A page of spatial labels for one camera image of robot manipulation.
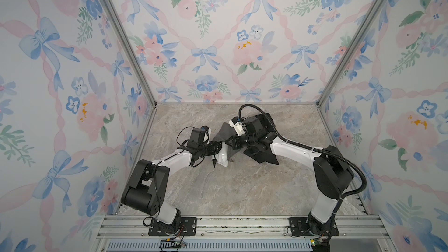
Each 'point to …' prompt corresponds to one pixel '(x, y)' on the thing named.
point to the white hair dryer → (223, 155)
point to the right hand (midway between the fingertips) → (221, 137)
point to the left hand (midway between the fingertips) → (219, 145)
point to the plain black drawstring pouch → (268, 123)
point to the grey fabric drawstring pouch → (225, 132)
